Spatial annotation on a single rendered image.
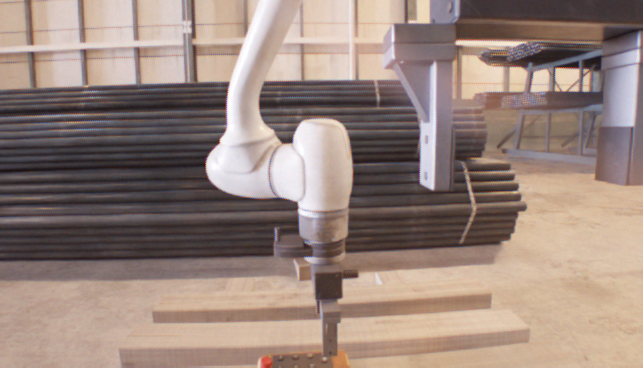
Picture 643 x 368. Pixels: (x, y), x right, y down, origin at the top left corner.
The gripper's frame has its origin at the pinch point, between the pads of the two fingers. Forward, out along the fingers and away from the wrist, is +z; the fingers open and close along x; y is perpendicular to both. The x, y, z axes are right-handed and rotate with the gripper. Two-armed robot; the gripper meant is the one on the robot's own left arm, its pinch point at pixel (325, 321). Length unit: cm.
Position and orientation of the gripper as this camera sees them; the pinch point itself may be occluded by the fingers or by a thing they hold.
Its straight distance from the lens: 66.8
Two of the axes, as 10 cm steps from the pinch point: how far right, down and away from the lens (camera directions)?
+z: 0.2, 9.9, 1.2
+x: -0.9, -1.2, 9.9
